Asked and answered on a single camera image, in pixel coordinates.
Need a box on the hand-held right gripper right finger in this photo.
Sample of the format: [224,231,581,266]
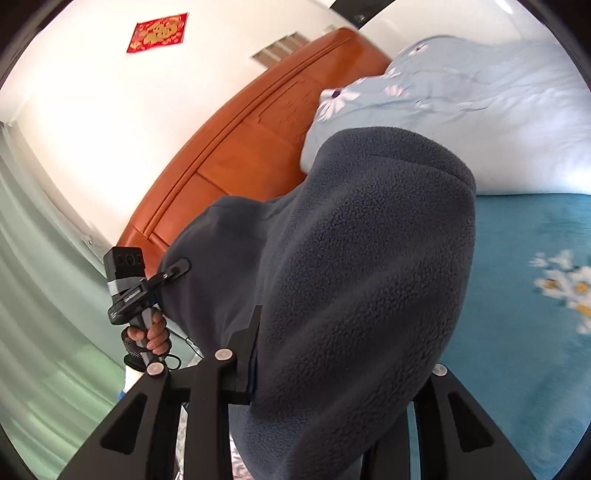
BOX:
[369,364,536,480]

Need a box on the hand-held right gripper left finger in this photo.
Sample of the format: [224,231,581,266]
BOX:
[60,305,262,480]

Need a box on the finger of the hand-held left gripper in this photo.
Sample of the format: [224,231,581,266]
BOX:
[156,257,192,289]

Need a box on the blue-grey fleece garment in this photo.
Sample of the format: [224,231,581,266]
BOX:
[159,126,477,480]

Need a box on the person's left hand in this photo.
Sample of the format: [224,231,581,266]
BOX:
[126,311,171,356]

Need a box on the pale green curtain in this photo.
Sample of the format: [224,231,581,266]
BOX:
[0,122,127,462]

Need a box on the teal floral bedsheet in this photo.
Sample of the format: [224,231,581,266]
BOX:
[413,193,591,480]

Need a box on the brown wooden headboard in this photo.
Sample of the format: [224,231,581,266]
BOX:
[115,27,393,252]

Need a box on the light blue floral quilt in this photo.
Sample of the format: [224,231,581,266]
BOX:
[299,34,591,195]

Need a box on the white wardrobe with black stripe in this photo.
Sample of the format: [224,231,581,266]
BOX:
[329,0,522,47]

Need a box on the red and gold wall decoration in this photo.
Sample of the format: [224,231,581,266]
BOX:
[126,13,189,54]

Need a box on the wall air vent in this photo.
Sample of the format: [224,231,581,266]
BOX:
[250,32,308,65]

